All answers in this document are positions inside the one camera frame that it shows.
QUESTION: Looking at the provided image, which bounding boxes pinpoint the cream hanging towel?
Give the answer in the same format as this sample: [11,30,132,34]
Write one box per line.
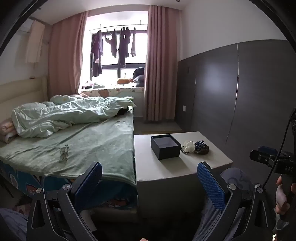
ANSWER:
[25,20,46,64]

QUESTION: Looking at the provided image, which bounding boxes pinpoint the person's right hand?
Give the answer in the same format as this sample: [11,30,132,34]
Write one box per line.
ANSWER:
[275,175,296,216]

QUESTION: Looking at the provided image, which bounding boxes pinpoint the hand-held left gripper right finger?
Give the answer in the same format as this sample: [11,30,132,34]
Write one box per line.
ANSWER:
[197,161,277,241]

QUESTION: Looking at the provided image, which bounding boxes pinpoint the bed with green sheet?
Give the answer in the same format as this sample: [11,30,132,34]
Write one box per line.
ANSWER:
[0,76,139,209]

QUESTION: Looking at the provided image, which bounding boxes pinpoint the white jade bangle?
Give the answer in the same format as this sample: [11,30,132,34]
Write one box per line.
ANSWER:
[181,140,196,153]

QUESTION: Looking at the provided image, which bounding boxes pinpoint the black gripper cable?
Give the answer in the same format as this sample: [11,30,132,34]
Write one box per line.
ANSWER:
[261,113,296,189]

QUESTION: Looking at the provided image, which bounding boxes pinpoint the dark cushion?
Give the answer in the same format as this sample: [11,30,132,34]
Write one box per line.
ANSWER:
[133,67,146,88]

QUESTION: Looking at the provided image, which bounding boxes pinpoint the white table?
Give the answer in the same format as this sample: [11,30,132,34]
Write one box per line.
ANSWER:
[134,131,233,218]

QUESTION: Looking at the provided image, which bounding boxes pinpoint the printed window seat cushion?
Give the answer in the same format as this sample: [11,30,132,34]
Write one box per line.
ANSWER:
[81,87,145,98]

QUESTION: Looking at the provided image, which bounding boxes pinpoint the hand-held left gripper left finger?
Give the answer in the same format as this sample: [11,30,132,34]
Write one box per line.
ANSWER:
[26,161,103,241]

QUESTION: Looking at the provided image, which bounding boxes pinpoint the light green duvet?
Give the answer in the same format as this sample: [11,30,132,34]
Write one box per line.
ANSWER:
[11,95,137,139]

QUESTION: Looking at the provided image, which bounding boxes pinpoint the eyeglasses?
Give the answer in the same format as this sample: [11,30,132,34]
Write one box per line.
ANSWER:
[59,144,70,162]

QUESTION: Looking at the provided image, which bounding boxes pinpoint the clothes rail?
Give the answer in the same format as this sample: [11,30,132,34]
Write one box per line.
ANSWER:
[89,20,148,31]

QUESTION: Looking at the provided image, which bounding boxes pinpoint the cream headboard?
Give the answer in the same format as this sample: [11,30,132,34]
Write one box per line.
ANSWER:
[0,77,49,115]

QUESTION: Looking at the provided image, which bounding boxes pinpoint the person's left leg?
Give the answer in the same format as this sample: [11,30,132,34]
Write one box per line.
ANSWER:
[0,207,31,241]

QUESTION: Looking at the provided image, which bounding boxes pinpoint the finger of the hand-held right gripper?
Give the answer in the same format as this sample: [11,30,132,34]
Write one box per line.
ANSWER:
[258,146,289,155]
[249,150,290,168]

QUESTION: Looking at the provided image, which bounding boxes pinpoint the dark blue box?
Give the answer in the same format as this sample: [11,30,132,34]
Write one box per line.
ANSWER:
[151,134,182,160]

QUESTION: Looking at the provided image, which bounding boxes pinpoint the pink pillow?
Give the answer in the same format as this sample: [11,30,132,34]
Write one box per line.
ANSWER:
[0,117,18,144]

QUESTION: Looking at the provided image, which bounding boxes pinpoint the pink curtain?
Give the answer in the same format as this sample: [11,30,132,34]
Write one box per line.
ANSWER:
[143,5,184,123]
[47,11,89,102]

